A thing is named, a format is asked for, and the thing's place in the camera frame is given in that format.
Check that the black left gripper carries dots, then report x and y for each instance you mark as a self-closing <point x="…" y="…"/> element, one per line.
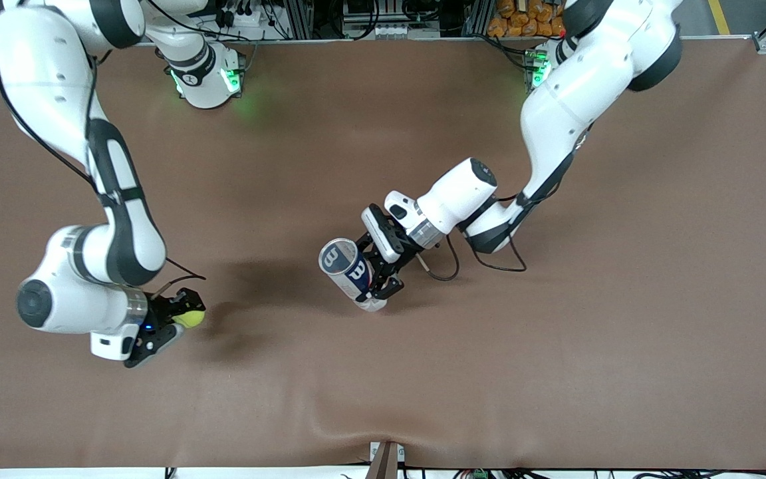
<point x="407" y="253"/>

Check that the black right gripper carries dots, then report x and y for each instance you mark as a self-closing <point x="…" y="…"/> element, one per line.
<point x="162" y="309"/>

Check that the yellow tennis ball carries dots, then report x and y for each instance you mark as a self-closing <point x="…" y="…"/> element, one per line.
<point x="189" y="319"/>

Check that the Wilson tennis ball can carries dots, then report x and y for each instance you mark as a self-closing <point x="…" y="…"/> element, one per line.
<point x="340" y="259"/>

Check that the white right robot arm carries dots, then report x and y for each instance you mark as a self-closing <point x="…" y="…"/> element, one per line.
<point x="44" y="80"/>

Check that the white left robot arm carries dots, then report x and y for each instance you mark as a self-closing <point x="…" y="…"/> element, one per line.
<point x="569" y="113"/>

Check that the brown table cover mat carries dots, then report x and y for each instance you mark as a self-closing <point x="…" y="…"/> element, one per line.
<point x="383" y="372"/>

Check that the green plug connector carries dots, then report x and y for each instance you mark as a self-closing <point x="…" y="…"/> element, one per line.
<point x="479" y="474"/>

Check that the white power strip with plugs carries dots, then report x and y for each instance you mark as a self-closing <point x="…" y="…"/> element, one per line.
<point x="256" y="21"/>

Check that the orange bag pile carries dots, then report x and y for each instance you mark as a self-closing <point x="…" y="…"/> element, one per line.
<point x="516" y="23"/>

